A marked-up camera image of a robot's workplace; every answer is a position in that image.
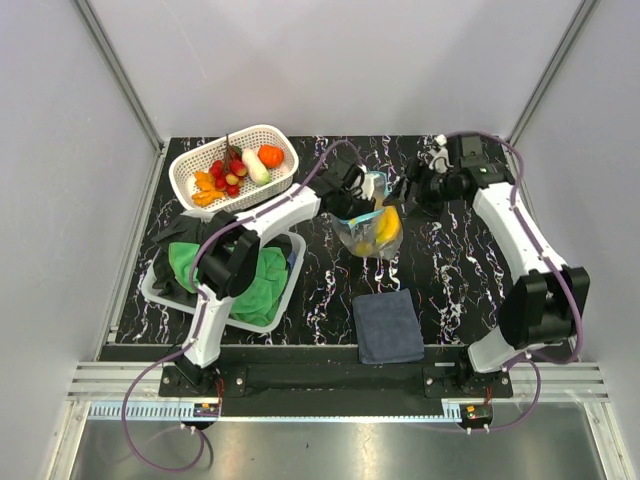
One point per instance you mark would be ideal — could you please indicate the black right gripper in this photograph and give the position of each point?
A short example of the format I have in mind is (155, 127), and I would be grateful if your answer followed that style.
(417, 172)

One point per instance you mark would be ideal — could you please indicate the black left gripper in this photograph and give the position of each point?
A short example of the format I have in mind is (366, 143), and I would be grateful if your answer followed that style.
(365, 205)

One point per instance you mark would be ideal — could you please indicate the yellow fake banana bunch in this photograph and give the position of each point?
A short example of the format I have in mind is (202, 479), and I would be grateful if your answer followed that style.
(378, 235)

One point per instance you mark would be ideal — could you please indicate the clear zip top bag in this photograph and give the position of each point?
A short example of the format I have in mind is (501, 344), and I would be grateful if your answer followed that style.
(342, 228)

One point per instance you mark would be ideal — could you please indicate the orange fake bell pepper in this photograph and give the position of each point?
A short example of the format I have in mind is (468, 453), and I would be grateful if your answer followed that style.
(271, 156)

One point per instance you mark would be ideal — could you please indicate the white fake daikon radish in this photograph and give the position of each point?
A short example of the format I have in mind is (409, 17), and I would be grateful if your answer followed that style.
(256, 170)

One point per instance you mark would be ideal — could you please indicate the red fake strawberry bunch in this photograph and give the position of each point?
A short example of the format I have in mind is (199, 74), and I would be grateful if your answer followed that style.
(229, 172)

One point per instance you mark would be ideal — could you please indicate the orange fake ginger root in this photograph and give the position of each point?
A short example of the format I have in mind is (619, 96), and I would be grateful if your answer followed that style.
(204, 181)

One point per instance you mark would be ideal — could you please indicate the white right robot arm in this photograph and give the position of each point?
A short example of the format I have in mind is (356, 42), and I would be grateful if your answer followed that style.
(545, 304)

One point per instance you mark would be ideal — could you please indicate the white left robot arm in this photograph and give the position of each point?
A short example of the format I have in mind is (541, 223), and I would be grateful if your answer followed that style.
(227, 261)

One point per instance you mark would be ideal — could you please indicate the white perforated plastic basket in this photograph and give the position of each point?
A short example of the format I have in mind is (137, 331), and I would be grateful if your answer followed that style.
(181, 171)

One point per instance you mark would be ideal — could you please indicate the dark blue folded towel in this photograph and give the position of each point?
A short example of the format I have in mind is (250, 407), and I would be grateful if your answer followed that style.
(387, 328)

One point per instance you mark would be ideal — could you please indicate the green microfibre cloth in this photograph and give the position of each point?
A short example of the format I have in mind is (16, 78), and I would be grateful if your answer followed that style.
(258, 304)

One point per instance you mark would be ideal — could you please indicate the black cloth in bin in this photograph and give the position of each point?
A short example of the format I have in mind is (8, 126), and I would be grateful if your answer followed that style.
(182, 229)

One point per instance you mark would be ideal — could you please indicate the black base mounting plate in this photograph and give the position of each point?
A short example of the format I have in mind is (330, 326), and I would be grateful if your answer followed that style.
(243, 380)

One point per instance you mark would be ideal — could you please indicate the grey plastic bin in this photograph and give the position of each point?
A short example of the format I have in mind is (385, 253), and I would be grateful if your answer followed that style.
(295, 259)

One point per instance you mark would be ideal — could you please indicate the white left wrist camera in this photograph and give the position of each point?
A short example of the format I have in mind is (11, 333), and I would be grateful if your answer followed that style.
(365, 188)

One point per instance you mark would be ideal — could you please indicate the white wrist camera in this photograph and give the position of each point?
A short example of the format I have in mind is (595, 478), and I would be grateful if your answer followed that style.
(438, 156)
(365, 188)

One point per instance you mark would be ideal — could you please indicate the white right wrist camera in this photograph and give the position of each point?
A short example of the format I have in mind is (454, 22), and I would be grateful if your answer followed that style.
(438, 156)

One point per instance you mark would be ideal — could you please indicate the aluminium frame post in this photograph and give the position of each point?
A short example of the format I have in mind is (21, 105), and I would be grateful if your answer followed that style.
(560, 54)
(107, 51)

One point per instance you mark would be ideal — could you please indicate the left aluminium frame post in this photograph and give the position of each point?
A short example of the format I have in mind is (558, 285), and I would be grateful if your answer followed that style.
(107, 51)

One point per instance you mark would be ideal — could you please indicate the aluminium front rail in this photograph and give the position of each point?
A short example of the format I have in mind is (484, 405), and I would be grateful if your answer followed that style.
(581, 382)

